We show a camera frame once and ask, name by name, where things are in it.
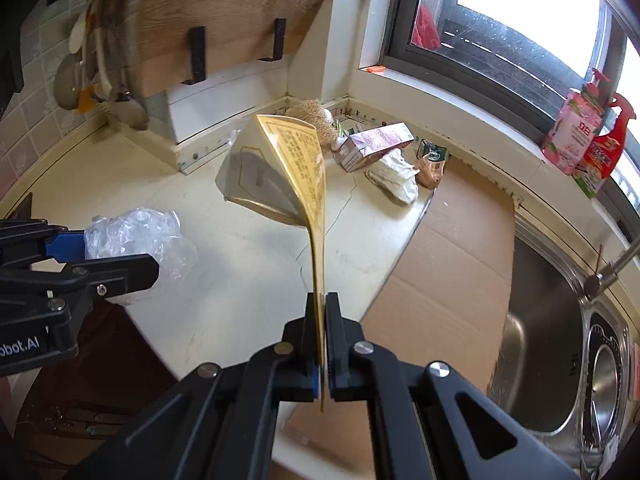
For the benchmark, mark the wooden cutting board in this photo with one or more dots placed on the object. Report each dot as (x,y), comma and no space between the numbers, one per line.
(236,32)

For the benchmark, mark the stainless steel sink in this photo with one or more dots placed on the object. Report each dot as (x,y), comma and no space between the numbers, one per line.
(563,368)

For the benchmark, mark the green brown drink carton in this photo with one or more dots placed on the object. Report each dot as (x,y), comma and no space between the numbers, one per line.
(430,163)

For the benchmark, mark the red spray bottle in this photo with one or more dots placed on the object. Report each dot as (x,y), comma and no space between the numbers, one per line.
(604,151)

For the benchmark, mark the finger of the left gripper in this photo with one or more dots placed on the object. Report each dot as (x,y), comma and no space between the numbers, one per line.
(77,283)
(37,240)

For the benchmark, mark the sink faucet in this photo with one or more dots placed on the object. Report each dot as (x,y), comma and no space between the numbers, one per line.
(599,282)

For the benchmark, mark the black window frame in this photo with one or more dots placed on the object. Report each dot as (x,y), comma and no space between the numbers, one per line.
(516,59)

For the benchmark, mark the pink soap refill pouch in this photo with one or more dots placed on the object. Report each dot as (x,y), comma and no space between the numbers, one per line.
(579,118)

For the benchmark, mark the white paper bag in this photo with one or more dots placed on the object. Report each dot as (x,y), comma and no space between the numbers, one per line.
(395,176)

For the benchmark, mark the yellow paper bag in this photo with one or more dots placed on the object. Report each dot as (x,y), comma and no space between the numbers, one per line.
(275,167)

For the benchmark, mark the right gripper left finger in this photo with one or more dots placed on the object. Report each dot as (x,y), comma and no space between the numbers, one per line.
(218,422)

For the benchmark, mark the pink milk carton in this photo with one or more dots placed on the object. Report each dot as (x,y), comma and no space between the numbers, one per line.
(363,148)

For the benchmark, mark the hanging kitchen utensils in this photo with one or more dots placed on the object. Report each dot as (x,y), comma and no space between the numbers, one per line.
(95,73)

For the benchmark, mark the loofah scrub sponge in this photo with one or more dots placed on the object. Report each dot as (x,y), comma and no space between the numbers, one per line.
(313,112)

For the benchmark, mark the brown cardboard sheet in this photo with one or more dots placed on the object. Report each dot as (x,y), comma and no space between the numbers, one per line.
(432,280)

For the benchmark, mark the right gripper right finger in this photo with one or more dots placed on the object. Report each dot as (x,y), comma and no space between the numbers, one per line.
(428,422)

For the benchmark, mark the clear plastic bag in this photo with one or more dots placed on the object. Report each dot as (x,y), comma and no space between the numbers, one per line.
(149,231)

